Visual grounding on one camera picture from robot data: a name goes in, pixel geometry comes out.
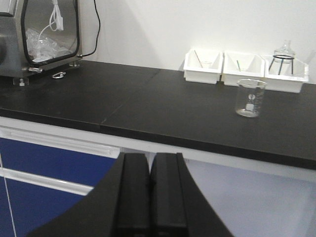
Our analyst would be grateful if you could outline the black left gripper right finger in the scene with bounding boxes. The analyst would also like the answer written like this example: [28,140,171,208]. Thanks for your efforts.
[150,153,233,237]

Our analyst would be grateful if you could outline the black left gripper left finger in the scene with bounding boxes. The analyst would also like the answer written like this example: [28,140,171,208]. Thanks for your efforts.
[27,153,150,237]

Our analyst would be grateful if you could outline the clear glass beaker left bench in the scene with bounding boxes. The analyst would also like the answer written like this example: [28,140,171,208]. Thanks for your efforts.
[235,79,267,118]

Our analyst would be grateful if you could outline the blue cabinet drawer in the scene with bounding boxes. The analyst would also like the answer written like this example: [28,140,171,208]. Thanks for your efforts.
[0,138,119,237]

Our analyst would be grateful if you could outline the white left storage bin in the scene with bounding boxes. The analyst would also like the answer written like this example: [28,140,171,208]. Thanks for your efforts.
[183,49,224,84]

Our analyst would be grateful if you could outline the white storage bin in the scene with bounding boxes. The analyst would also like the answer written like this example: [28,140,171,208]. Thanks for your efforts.
[262,55,309,93]
[183,49,224,84]
[221,51,265,86]

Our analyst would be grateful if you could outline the white middle storage bin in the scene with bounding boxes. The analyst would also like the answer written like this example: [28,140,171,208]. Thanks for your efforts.
[221,51,265,86]

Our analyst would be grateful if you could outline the white right storage bin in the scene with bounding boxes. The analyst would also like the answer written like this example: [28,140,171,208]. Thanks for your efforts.
[262,55,309,93]

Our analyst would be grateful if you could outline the black metal tripod stand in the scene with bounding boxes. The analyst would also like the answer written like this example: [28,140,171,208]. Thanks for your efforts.
[268,54,295,75]

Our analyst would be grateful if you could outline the glass flask on tripod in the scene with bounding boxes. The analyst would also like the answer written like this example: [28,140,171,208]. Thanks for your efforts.
[274,40,295,64]

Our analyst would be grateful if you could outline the steel glove box chamber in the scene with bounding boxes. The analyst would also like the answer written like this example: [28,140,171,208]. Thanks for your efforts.
[0,0,82,86]

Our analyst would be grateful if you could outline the metal ring clamp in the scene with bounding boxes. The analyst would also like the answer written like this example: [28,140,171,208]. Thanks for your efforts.
[51,72,66,79]

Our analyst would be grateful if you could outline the black power cable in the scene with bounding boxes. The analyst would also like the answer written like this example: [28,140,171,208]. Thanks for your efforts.
[80,0,102,58]

